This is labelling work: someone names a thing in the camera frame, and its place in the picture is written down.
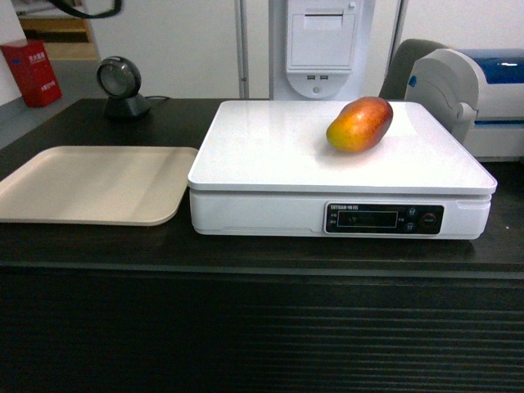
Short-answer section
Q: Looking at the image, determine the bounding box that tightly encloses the red yellow mango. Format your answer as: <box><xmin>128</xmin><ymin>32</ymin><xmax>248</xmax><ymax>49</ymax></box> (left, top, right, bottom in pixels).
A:
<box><xmin>326</xmin><ymin>97</ymin><xmax>394</xmax><ymax>153</ymax></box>

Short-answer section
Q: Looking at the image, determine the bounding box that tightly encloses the white electronic scale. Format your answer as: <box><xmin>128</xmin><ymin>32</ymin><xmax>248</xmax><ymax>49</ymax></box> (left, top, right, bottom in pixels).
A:
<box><xmin>188</xmin><ymin>101</ymin><xmax>497</xmax><ymax>239</ymax></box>

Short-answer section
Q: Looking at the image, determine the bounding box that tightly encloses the black checkout counter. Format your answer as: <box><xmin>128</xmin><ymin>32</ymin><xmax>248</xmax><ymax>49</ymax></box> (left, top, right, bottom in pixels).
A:
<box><xmin>0</xmin><ymin>97</ymin><xmax>524</xmax><ymax>393</ymax></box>

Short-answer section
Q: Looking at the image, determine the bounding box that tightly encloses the white receipt printer kiosk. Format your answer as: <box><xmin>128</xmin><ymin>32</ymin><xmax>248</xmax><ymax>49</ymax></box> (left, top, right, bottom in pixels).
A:
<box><xmin>269</xmin><ymin>1</ymin><xmax>407</xmax><ymax>101</ymax></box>

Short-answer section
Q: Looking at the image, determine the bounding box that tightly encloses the beige plastic tray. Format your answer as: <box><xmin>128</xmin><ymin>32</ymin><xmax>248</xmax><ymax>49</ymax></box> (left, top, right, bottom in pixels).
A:
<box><xmin>1</xmin><ymin>146</ymin><xmax>197</xmax><ymax>226</ymax></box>

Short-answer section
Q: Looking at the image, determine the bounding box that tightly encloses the black barcode scanner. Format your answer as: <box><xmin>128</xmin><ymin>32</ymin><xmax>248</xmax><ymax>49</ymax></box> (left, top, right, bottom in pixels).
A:
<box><xmin>97</xmin><ymin>56</ymin><xmax>151</xmax><ymax>120</ymax></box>

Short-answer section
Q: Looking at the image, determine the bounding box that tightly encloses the grey vertical pole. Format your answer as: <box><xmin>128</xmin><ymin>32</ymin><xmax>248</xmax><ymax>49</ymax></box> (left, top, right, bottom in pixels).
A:
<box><xmin>233</xmin><ymin>0</ymin><xmax>250</xmax><ymax>99</ymax></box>

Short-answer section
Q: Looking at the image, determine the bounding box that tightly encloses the white blue label printer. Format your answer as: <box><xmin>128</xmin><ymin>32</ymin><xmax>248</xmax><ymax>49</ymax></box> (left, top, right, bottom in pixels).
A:
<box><xmin>404</xmin><ymin>48</ymin><xmax>523</xmax><ymax>161</ymax></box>

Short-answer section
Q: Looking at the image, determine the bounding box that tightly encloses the wooden shelf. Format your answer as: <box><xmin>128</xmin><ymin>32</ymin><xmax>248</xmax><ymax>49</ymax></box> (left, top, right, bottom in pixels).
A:
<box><xmin>11</xmin><ymin>1</ymin><xmax>99</xmax><ymax>61</ymax></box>

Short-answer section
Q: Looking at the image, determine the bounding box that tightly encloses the red fire extinguisher box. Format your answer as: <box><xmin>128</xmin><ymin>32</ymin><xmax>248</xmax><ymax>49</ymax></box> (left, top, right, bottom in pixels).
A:
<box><xmin>1</xmin><ymin>39</ymin><xmax>62</xmax><ymax>107</ymax></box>

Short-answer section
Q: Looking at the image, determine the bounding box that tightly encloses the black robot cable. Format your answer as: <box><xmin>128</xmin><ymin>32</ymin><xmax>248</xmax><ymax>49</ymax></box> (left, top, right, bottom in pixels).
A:
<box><xmin>47</xmin><ymin>0</ymin><xmax>124</xmax><ymax>20</ymax></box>

